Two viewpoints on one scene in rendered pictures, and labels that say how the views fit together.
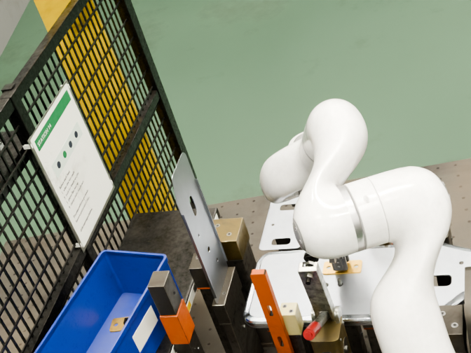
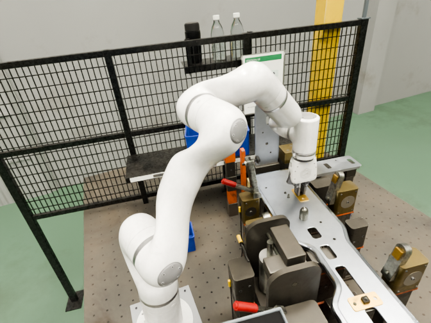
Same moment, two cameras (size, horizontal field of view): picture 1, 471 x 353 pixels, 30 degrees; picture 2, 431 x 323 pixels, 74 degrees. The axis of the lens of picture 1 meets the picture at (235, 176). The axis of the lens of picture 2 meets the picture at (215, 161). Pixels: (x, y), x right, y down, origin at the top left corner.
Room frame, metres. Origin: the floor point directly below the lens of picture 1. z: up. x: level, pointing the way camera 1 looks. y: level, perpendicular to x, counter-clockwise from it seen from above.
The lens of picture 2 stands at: (0.61, -0.74, 1.75)
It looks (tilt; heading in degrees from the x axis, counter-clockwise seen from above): 31 degrees down; 57
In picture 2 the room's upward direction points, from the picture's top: 5 degrees counter-clockwise
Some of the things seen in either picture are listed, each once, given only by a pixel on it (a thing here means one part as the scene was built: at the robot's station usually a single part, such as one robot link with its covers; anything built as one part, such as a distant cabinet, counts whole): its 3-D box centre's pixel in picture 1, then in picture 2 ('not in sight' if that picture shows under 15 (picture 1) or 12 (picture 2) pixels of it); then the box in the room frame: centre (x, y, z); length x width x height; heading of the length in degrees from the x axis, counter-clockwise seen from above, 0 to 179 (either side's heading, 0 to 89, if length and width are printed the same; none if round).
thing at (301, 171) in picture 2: not in sight; (302, 166); (1.39, -0.15, 1.14); 0.10 x 0.07 x 0.11; 157
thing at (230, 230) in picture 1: (243, 284); (287, 178); (1.57, 0.07, 0.88); 0.08 x 0.08 x 0.36; 67
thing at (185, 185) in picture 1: (201, 228); (267, 132); (1.45, 0.10, 1.17); 0.12 x 0.01 x 0.34; 157
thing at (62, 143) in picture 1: (71, 166); (262, 83); (1.65, 0.33, 1.30); 0.23 x 0.02 x 0.31; 157
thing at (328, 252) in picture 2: not in sight; (322, 281); (1.23, -0.40, 0.84); 0.12 x 0.05 x 0.29; 157
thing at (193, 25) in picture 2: not in sight; (194, 43); (1.39, 0.54, 1.52); 0.07 x 0.07 x 0.18
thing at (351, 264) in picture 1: (342, 265); (299, 193); (1.39, -0.16, 1.01); 0.08 x 0.04 x 0.01; 67
